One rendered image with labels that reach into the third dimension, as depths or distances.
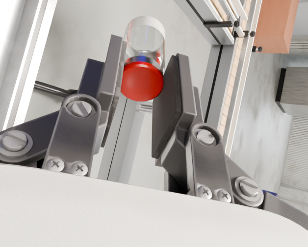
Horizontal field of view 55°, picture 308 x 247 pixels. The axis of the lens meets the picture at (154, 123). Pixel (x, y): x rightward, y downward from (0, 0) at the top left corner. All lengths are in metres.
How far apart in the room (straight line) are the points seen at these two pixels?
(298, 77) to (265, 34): 3.98
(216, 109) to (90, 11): 1.05
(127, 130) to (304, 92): 5.98
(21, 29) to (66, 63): 1.23
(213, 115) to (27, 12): 0.77
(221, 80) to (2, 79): 0.81
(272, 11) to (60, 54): 2.27
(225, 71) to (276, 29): 2.12
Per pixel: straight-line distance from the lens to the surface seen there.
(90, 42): 1.85
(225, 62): 1.14
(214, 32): 1.08
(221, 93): 1.11
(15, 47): 0.49
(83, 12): 1.82
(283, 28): 3.22
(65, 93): 1.55
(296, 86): 7.08
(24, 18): 0.50
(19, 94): 0.48
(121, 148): 1.29
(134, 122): 1.29
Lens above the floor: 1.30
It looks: 32 degrees down
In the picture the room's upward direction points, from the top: 100 degrees clockwise
